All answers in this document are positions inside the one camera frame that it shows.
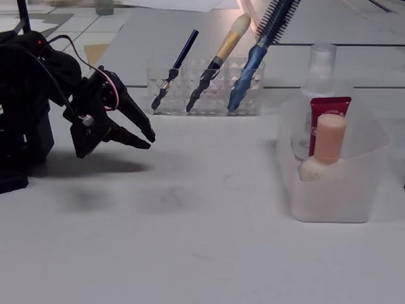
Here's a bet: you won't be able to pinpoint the blue round hairbrush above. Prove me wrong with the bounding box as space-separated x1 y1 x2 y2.
227 0 302 113

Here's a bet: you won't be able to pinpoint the pale pink curved tube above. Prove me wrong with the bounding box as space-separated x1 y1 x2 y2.
237 0 263 42

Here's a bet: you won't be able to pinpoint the black office chair base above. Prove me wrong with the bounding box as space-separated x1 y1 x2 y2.
14 0 59 41

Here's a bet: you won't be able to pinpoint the clear spray bottle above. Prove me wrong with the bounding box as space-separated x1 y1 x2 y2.
290 43 338 162

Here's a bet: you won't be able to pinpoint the makeup brush with mesh sleeve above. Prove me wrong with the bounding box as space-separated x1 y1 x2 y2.
185 13 252 114

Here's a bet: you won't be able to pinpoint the black camera cable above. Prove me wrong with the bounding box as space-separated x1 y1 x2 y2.
0 44 82 120

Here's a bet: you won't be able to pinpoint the clear acrylic organizer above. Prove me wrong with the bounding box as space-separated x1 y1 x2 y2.
145 56 266 117

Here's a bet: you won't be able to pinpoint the black gripper camera mount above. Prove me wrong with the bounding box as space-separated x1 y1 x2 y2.
62 106 112 160

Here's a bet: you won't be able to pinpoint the red white servo cable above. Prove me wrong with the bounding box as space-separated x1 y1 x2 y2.
47 34 121 111

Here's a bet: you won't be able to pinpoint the translucent green cup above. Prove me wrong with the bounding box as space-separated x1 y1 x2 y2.
94 0 115 16

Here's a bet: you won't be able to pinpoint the tan cardboard piece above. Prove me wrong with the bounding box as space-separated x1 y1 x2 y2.
84 43 111 68

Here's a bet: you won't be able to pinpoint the black eyeliner pencil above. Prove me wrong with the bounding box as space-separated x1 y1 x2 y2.
151 29 200 111

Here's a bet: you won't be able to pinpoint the frosted plastic bin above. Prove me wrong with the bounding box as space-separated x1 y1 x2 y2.
277 80 392 224

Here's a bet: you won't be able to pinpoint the pink lotion bottle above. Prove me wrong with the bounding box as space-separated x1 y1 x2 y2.
299 113 347 183

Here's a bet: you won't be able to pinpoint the white paper sheets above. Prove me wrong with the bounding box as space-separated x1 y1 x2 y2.
123 0 222 13

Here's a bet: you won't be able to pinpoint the red hand cream tube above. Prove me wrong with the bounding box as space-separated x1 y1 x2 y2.
309 96 352 159

